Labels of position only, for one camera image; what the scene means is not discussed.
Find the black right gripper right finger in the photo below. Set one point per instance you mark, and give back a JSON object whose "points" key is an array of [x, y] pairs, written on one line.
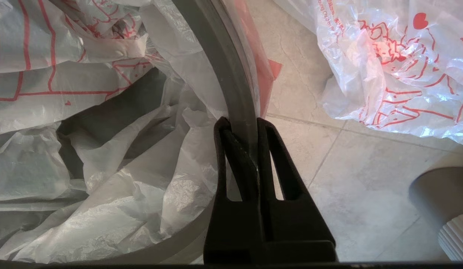
{"points": [[298, 228]]}

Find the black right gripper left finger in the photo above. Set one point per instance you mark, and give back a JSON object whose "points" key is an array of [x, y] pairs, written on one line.
{"points": [[235, 224]]}

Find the white red-print plastic bag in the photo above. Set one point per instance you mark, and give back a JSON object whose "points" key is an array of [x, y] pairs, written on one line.
{"points": [[104, 168]]}

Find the white liner bag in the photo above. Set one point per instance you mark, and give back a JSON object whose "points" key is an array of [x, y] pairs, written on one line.
{"points": [[395, 63]]}

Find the black round trash bin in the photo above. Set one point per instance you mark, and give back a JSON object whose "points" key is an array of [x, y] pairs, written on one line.
{"points": [[115, 119]]}

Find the round striped grey stool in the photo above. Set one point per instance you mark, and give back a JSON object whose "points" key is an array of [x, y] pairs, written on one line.
{"points": [[451, 209]]}

